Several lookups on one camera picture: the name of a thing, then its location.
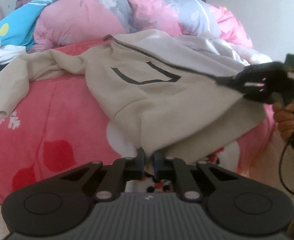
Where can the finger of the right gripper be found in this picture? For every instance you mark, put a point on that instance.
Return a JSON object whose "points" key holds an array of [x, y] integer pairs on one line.
{"points": [[231, 82]]}

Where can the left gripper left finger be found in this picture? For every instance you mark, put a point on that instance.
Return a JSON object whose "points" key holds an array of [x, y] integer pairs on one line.
{"points": [[118, 174]]}

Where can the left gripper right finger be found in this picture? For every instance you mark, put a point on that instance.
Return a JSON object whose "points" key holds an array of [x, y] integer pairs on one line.
{"points": [[178, 172]]}

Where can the beige zip hoodie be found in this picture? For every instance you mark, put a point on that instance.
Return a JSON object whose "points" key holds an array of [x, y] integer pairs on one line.
{"points": [[165, 93]]}

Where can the operator right hand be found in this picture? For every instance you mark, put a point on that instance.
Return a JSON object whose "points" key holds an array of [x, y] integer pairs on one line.
{"points": [[284, 116]]}

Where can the pink grey floral duvet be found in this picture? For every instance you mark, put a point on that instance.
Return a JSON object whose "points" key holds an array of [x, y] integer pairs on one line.
{"points": [[67, 22]]}

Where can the blue pillow with stripes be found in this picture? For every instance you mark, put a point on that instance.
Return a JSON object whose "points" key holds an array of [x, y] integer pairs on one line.
{"points": [[18, 27]]}

